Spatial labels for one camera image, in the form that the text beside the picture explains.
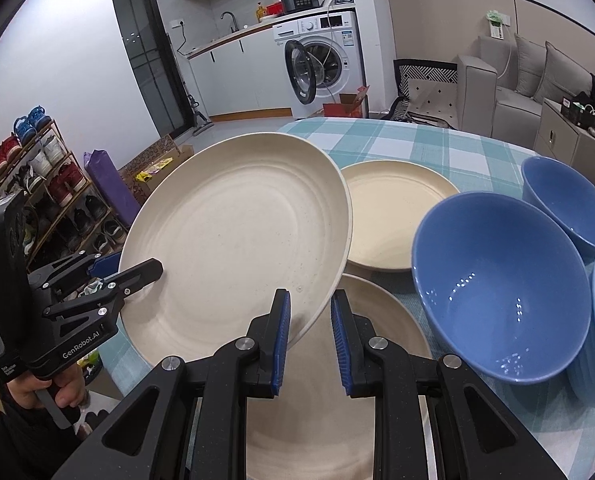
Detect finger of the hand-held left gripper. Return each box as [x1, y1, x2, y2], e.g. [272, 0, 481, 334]
[28, 251, 124, 306]
[42, 258, 164, 322]

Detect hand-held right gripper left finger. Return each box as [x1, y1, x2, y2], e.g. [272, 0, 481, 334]
[52, 288, 292, 480]

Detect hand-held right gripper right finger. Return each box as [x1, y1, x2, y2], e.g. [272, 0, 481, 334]
[330, 289, 568, 480]

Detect cream plate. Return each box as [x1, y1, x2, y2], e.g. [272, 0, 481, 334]
[118, 132, 353, 365]
[242, 274, 434, 480]
[341, 161, 461, 273]

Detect person's left forearm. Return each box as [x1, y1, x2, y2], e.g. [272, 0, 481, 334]
[0, 395, 103, 480]

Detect person's left hand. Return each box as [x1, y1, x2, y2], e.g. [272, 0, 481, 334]
[0, 360, 86, 411]

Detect purple bag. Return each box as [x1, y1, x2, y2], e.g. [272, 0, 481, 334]
[82, 149, 141, 228]

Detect yellow snack packets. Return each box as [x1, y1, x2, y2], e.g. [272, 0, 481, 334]
[136, 159, 173, 183]

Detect wooden shoe rack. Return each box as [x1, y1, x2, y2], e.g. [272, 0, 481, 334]
[0, 105, 128, 271]

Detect group of sneakers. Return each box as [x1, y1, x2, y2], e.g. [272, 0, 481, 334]
[0, 105, 123, 261]

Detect cardboard box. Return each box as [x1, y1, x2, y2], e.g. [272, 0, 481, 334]
[119, 135, 196, 196]

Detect stick vacuum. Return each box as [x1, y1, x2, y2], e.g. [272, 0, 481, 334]
[184, 92, 213, 136]

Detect black glass door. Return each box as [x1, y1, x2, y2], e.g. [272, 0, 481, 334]
[108, 0, 193, 136]

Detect white kitchen counter cabinet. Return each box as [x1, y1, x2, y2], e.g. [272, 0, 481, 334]
[186, 20, 294, 122]

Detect red gift box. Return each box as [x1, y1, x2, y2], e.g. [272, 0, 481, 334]
[322, 85, 371, 120]

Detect grey sofa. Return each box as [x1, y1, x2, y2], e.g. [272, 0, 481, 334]
[455, 35, 595, 141]

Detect grey side cabinet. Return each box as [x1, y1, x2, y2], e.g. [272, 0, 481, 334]
[533, 97, 595, 181]

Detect white washing machine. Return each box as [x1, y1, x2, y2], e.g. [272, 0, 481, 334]
[272, 10, 367, 107]

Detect black box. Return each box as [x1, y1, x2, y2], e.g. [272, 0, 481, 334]
[560, 92, 595, 131]

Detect grey cushion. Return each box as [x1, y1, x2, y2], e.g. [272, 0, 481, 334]
[532, 41, 595, 106]
[515, 34, 553, 100]

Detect white charging cable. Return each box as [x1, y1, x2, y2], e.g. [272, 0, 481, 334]
[497, 40, 515, 76]

